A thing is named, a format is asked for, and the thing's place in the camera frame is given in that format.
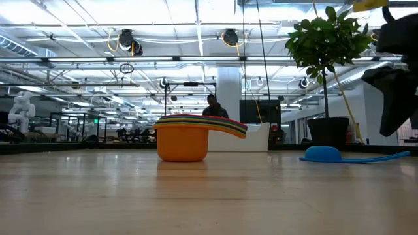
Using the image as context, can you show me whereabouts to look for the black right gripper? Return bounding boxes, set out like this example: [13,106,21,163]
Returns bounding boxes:
[361,12,418,137]

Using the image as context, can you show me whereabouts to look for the small blue measuring cup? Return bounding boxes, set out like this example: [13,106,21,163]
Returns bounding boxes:
[299,145,411,164]

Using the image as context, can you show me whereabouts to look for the orange measuring cup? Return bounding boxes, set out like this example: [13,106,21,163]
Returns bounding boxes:
[152,125,248,163]

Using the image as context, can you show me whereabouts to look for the white plastic basket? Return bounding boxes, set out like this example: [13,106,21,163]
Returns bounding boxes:
[208,122,271,153]

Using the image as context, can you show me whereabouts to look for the black plant pot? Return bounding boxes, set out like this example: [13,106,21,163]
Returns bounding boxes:
[306,117,350,151]

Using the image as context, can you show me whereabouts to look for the green leafy plant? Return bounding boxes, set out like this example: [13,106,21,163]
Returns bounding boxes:
[284,5,375,119]

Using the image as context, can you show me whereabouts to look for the black monitor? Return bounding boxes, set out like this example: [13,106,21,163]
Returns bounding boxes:
[240,99,281,125]

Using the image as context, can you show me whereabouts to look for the person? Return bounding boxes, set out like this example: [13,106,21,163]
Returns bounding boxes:
[201,93,229,119]

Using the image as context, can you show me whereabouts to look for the long ceiling light bar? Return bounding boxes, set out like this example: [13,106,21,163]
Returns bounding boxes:
[0,55,404,63]

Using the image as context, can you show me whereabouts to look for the white humanoid robot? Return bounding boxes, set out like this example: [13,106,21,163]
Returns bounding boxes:
[7,91,37,134]

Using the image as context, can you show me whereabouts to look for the black hanging cable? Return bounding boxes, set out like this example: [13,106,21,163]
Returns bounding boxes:
[255,0,272,101]

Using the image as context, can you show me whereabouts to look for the black ceiling cable reel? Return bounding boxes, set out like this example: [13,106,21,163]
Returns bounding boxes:
[223,28,239,46]
[118,28,135,49]

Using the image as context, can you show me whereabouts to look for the black background rig frame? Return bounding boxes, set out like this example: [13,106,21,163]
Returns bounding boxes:
[164,81,218,120]

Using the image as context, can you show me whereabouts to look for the black aluminium table frame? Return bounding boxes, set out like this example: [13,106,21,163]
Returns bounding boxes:
[0,142,418,156]

